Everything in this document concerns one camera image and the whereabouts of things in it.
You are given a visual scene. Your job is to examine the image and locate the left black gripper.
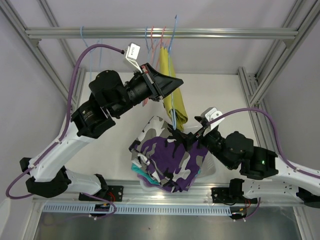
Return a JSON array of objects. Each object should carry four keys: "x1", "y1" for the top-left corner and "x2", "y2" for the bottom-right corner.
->
[{"x1": 110, "y1": 62, "x2": 183, "y2": 118}]

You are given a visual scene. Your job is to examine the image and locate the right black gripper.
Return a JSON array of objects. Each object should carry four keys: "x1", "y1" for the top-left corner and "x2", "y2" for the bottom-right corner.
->
[{"x1": 176, "y1": 126, "x2": 234, "y2": 170}]

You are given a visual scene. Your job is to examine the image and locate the yellow trousers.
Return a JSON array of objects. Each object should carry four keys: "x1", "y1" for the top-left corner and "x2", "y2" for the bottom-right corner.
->
[{"x1": 159, "y1": 46, "x2": 189, "y2": 132}]

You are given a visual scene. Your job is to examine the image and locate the pink hanger of teal trousers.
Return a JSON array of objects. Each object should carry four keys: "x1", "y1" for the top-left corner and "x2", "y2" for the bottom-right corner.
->
[{"x1": 142, "y1": 26, "x2": 161, "y2": 107}]

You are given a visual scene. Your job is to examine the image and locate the grey purple camouflage trousers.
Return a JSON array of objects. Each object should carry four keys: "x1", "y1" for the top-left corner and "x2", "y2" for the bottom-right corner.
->
[{"x1": 128, "y1": 115, "x2": 209, "y2": 194}]

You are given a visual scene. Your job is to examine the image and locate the blue hanger of purple trousers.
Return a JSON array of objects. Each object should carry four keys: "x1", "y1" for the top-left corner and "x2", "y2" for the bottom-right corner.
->
[{"x1": 144, "y1": 26, "x2": 156, "y2": 54}]

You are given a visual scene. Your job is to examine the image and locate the blue hanger of yellow trousers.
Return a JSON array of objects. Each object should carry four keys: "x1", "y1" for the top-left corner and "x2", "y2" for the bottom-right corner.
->
[{"x1": 167, "y1": 14, "x2": 179, "y2": 131}]

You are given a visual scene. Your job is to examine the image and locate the pink hanger of camouflage trousers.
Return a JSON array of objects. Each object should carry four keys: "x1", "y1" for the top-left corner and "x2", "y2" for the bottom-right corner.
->
[{"x1": 156, "y1": 26, "x2": 167, "y2": 69}]

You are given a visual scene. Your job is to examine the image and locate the teal trousers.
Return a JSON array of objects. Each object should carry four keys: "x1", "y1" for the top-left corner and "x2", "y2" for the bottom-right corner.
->
[{"x1": 131, "y1": 163, "x2": 160, "y2": 185}]

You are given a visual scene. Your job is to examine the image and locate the light blue wire hanger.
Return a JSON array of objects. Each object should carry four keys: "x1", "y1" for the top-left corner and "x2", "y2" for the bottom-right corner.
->
[{"x1": 79, "y1": 26, "x2": 104, "y2": 73}]

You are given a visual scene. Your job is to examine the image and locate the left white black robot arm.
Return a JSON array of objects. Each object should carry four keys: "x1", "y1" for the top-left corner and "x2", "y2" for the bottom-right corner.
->
[{"x1": 19, "y1": 63, "x2": 184, "y2": 201}]

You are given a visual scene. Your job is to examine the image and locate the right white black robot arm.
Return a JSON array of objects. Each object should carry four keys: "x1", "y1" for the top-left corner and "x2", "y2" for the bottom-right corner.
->
[{"x1": 173, "y1": 127, "x2": 320, "y2": 209}]

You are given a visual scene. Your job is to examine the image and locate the white plastic basket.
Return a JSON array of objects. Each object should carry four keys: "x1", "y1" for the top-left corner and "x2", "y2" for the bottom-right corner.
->
[{"x1": 139, "y1": 124, "x2": 218, "y2": 193}]

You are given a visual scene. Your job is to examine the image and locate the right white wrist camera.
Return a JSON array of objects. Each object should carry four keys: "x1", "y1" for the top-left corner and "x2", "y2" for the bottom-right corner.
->
[{"x1": 194, "y1": 107, "x2": 225, "y2": 131}]

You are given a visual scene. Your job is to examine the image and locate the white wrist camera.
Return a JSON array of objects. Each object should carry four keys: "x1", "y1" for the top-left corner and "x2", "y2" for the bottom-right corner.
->
[
  {"x1": 124, "y1": 42, "x2": 143, "y2": 73},
  {"x1": 194, "y1": 107, "x2": 225, "y2": 131}
]

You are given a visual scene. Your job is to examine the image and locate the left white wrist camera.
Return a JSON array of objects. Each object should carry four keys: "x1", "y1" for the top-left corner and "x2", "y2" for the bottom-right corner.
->
[{"x1": 124, "y1": 42, "x2": 143, "y2": 73}]

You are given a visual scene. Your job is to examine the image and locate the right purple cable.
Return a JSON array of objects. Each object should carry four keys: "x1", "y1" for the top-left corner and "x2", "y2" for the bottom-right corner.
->
[{"x1": 208, "y1": 107, "x2": 320, "y2": 221}]

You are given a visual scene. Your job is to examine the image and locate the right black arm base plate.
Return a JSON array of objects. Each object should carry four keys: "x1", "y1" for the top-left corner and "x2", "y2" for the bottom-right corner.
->
[{"x1": 211, "y1": 187, "x2": 261, "y2": 222}]

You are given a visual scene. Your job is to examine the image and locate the aluminium hanging rail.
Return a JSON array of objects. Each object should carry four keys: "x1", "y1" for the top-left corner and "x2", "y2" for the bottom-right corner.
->
[{"x1": 25, "y1": 27, "x2": 299, "y2": 40}]

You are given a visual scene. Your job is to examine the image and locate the aluminium frame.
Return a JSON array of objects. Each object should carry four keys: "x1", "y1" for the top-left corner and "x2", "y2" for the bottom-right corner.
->
[{"x1": 0, "y1": 0, "x2": 320, "y2": 240}]

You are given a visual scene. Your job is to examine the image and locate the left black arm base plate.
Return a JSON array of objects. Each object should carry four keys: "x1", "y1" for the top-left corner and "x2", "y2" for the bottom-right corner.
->
[{"x1": 78, "y1": 185, "x2": 124, "y2": 218}]

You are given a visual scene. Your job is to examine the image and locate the white slotted cable duct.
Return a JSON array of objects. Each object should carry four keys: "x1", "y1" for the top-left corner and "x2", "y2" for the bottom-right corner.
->
[{"x1": 42, "y1": 203, "x2": 232, "y2": 216}]

